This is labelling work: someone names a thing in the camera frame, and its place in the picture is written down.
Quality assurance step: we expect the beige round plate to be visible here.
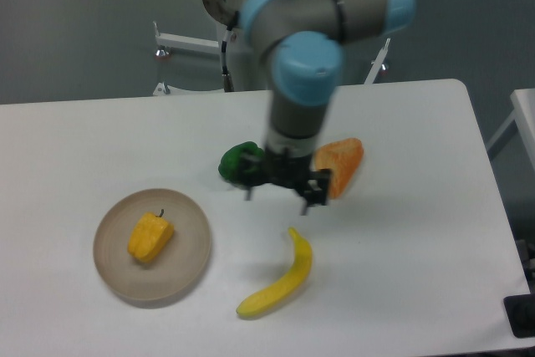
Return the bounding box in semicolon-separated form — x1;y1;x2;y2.
93;189;211;308

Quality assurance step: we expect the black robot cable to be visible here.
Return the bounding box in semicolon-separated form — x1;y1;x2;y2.
220;9;240;93

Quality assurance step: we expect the yellow banana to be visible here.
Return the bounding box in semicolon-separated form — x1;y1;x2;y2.
236;227;313;319

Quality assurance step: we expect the black box at right edge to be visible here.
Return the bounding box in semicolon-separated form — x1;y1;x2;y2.
503;293;535;339

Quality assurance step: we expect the green bell pepper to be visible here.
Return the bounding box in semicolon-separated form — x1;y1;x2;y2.
218;141;264;186

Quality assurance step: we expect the yellow bell pepper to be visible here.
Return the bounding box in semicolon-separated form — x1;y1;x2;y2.
127;210;175;263

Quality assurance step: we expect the white side table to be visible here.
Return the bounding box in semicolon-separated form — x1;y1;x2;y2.
486;89;534;165

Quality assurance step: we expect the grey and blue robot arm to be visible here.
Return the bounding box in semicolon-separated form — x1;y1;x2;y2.
229;0;416;207

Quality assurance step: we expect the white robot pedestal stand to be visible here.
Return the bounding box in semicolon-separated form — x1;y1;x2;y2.
155;0;397;92

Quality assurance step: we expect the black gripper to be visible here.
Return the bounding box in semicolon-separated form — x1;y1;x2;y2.
238;146;332;216

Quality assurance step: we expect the orange toast sandwich triangle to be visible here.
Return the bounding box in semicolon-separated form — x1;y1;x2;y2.
313;137;364;199

